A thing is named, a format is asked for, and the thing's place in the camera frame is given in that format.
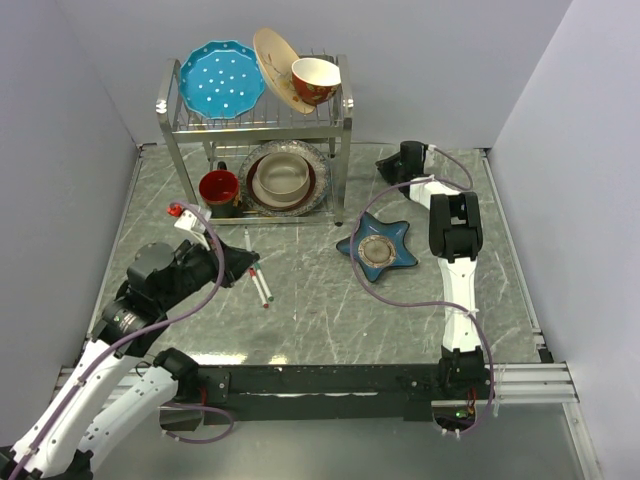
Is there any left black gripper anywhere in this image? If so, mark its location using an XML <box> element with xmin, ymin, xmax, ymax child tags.
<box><xmin>157</xmin><ymin>229</ymin><xmax>259</xmax><ymax>311</ymax></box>

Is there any white pen with red tip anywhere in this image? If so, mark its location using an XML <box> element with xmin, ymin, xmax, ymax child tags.
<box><xmin>249</xmin><ymin>267</ymin><xmax>269</xmax><ymax>309</ymax></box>

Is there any white pen with green tip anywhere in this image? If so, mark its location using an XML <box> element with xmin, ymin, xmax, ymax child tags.
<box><xmin>254</xmin><ymin>262</ymin><xmax>274</xmax><ymax>302</ymax></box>

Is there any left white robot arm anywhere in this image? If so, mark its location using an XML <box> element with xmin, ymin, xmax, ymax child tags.
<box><xmin>1</xmin><ymin>240</ymin><xmax>259</xmax><ymax>479</ymax></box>

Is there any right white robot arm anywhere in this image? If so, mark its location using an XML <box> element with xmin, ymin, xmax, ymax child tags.
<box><xmin>376</xmin><ymin>140</ymin><xmax>489</xmax><ymax>398</ymax></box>

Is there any dark red plate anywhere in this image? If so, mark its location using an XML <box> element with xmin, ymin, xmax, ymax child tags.
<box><xmin>247</xmin><ymin>157</ymin><xmax>316</xmax><ymax>211</ymax></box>

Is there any red and black mug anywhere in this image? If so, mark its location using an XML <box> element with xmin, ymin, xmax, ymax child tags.
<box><xmin>199</xmin><ymin>169</ymin><xmax>241</xmax><ymax>218</ymax></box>

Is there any ornate grey rimmed plate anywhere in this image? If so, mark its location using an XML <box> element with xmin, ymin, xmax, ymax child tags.
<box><xmin>238</xmin><ymin>140</ymin><xmax>330</xmax><ymax>217</ymax></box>

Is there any blue star-shaped dish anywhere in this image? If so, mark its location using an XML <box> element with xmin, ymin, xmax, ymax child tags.
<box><xmin>336</xmin><ymin>212</ymin><xmax>419</xmax><ymax>283</ymax></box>

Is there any beige ceramic bowl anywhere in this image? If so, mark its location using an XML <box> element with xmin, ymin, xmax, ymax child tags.
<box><xmin>256</xmin><ymin>152</ymin><xmax>311</xmax><ymax>202</ymax></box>

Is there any red floral bowl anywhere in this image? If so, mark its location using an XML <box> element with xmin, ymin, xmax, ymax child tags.
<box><xmin>291</xmin><ymin>57</ymin><xmax>341</xmax><ymax>106</ymax></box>

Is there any black base bar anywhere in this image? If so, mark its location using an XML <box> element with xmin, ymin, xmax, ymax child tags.
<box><xmin>139</xmin><ymin>363</ymin><xmax>476</xmax><ymax>434</ymax></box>

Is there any steel two-tier dish rack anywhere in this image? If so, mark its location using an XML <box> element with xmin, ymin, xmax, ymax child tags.
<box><xmin>155</xmin><ymin>54</ymin><xmax>354</xmax><ymax>226</ymax></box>

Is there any cream floral plate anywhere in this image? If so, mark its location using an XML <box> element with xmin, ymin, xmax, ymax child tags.
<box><xmin>253</xmin><ymin>28</ymin><xmax>315</xmax><ymax>115</ymax></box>

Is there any blue polka dot plate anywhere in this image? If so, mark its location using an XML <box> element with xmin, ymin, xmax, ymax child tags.
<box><xmin>179</xmin><ymin>40</ymin><xmax>266</xmax><ymax>120</ymax></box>

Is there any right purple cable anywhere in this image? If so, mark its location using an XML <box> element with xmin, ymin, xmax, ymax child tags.
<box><xmin>349</xmin><ymin>147</ymin><xmax>496</xmax><ymax>434</ymax></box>

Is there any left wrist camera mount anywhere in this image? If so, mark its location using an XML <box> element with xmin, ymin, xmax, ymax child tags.
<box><xmin>167</xmin><ymin>205</ymin><xmax>211</xmax><ymax>250</ymax></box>

